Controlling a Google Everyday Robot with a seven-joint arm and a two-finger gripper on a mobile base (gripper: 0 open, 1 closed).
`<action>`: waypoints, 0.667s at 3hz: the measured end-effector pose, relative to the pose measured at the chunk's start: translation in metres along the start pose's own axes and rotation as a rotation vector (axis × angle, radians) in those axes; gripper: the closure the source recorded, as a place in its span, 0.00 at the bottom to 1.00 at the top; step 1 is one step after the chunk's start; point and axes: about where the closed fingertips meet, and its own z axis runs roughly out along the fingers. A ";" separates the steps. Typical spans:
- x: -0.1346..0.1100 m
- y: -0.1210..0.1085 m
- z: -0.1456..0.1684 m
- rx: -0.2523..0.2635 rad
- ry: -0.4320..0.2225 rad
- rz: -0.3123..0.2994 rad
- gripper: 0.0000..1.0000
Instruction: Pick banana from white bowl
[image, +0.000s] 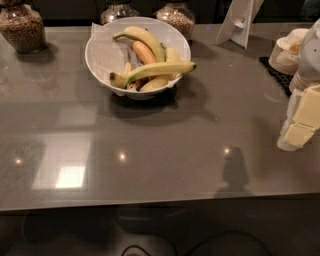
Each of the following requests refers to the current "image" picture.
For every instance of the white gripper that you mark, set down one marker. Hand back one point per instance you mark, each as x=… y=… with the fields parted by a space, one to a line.
x=310 y=56

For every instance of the stack of paper cups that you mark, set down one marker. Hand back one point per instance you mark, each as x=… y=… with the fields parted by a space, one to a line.
x=285 y=55

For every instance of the white bowl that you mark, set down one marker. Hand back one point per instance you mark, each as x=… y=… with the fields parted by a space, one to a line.
x=165 y=33

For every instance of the white folded card stand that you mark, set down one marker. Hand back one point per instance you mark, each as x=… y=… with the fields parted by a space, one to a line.
x=238 y=20

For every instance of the long yellow banana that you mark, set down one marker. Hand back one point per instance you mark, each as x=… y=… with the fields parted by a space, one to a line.
x=159 y=68

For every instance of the orange ripe banana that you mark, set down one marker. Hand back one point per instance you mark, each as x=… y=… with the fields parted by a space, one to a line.
x=143 y=52

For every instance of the middle glass jar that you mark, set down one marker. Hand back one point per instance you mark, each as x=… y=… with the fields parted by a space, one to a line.
x=117 y=9

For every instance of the small left banana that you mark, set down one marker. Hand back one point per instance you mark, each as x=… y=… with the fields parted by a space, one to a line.
x=116 y=79

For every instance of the glass jar with grains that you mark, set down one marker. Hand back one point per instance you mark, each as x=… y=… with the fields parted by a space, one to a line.
x=21 y=26
x=177 y=14

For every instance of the black rubber mat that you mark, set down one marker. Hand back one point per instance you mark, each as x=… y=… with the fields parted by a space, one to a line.
x=281 y=79

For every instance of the right glass jar with grains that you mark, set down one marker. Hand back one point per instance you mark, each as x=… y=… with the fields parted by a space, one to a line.
x=177 y=14

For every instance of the left glass jar with grains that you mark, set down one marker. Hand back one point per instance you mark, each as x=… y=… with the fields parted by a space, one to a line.
x=21 y=26

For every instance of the top yellow-green banana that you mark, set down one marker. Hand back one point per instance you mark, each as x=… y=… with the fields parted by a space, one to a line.
x=143 y=35

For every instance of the lower right yellow banana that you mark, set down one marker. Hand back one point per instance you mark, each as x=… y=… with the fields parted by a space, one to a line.
x=172 y=55

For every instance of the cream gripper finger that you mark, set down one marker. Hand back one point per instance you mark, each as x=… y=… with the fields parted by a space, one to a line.
x=294 y=136

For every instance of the white paper liner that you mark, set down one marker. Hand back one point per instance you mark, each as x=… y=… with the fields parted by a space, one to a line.
x=108 y=54

